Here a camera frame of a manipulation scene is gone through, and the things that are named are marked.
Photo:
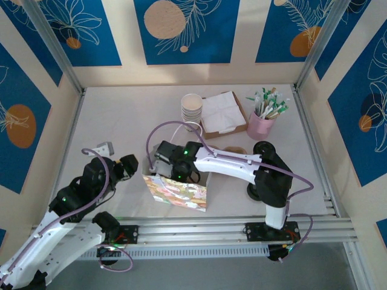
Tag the brown cardboard cup carrier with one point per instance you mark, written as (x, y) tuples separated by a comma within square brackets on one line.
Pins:
[(234, 148)]

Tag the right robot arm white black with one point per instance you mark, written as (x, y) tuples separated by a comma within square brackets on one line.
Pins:
[(236, 169)]

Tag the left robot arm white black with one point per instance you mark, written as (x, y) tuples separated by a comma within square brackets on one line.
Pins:
[(45, 241)]

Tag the white paper cup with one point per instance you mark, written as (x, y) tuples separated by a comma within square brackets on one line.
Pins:
[(191, 102), (192, 116), (190, 128), (192, 119), (192, 112)]

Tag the brown cardboard napkin tray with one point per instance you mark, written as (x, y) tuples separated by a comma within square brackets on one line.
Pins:
[(211, 135)]

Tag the white paper napkin stack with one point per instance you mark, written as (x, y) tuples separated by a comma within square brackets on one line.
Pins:
[(222, 111)]

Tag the black plastic cup lid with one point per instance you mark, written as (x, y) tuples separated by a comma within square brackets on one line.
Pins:
[(251, 193)]

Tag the pink holder cup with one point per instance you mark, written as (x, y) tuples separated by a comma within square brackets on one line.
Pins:
[(260, 127)]

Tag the green white sugar stick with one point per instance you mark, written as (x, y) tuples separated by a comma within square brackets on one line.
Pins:
[(257, 104), (281, 105), (265, 96), (253, 100)]

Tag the brown paper stirrer stick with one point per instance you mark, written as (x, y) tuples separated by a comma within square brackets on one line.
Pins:
[(274, 90)]

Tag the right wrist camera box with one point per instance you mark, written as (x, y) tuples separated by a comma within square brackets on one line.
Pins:
[(162, 167)]

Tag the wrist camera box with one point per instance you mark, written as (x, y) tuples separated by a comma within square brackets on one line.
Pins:
[(104, 148), (162, 167)]

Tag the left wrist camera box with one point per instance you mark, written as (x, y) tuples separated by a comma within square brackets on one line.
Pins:
[(104, 148)]

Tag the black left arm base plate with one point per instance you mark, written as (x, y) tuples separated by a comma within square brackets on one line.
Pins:
[(131, 234)]

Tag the aluminium table side rail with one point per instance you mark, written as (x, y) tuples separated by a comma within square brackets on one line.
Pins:
[(311, 136), (71, 130)]

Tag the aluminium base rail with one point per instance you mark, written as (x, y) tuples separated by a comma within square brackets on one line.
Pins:
[(193, 229)]

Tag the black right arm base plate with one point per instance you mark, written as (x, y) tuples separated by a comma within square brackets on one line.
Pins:
[(254, 231)]

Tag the aluminium frame post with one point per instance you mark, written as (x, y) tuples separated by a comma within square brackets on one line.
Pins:
[(323, 45), (54, 45)]

